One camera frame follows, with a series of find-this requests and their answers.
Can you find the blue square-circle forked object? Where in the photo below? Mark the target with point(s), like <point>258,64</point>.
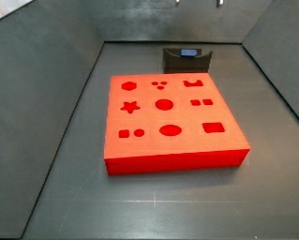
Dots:
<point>189,52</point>

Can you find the red shape-sorter fixture block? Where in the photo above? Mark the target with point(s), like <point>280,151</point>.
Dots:
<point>170,124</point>

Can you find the black curved regrasp stand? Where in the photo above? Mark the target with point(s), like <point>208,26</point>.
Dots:
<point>178,64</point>

